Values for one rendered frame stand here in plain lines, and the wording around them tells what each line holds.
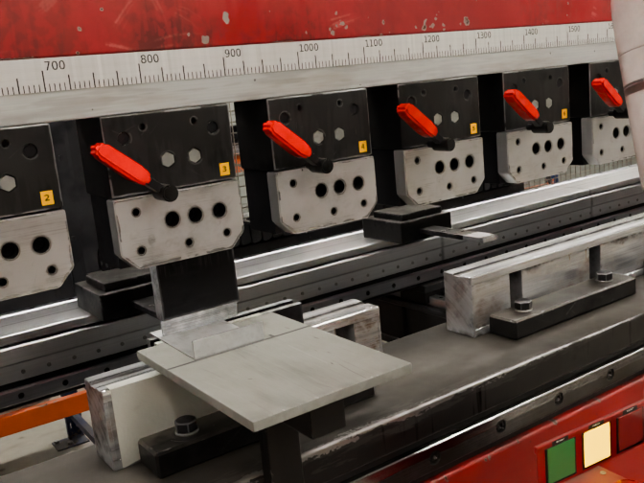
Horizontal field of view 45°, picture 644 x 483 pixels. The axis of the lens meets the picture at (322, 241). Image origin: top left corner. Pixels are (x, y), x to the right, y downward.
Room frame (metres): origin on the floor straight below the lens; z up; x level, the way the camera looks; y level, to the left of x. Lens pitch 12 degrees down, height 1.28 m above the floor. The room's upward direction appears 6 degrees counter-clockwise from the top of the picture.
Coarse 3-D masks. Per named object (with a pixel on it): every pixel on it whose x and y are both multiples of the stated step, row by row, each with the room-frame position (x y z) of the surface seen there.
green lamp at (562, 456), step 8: (568, 440) 0.84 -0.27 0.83; (552, 448) 0.83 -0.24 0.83; (560, 448) 0.84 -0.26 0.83; (568, 448) 0.84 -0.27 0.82; (552, 456) 0.83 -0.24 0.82; (560, 456) 0.83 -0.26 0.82; (568, 456) 0.84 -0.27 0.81; (552, 464) 0.83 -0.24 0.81; (560, 464) 0.83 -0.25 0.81; (568, 464) 0.84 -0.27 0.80; (552, 472) 0.83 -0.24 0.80; (560, 472) 0.83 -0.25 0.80; (568, 472) 0.84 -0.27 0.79; (552, 480) 0.83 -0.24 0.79
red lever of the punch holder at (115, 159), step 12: (96, 144) 0.78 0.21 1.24; (96, 156) 0.77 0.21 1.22; (108, 156) 0.77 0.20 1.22; (120, 156) 0.77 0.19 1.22; (120, 168) 0.77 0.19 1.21; (132, 168) 0.78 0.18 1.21; (144, 168) 0.79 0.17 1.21; (132, 180) 0.78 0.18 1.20; (144, 180) 0.78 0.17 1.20; (156, 192) 0.80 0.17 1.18; (168, 192) 0.79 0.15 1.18
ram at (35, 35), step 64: (0, 0) 0.76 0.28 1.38; (64, 0) 0.80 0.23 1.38; (128, 0) 0.83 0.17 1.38; (192, 0) 0.87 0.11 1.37; (256, 0) 0.92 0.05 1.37; (320, 0) 0.97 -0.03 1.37; (384, 0) 1.02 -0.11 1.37; (448, 0) 1.09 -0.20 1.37; (512, 0) 1.16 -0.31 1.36; (576, 0) 1.24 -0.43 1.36; (384, 64) 1.02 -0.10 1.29; (448, 64) 1.08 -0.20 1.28; (512, 64) 1.15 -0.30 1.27
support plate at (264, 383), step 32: (256, 320) 0.90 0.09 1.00; (288, 320) 0.89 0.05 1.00; (160, 352) 0.82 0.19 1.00; (256, 352) 0.79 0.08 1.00; (288, 352) 0.78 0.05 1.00; (320, 352) 0.77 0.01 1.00; (352, 352) 0.76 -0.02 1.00; (192, 384) 0.71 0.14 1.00; (224, 384) 0.70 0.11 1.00; (256, 384) 0.70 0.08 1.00; (288, 384) 0.69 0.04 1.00; (320, 384) 0.68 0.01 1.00; (352, 384) 0.67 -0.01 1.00; (256, 416) 0.62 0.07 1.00; (288, 416) 0.63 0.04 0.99
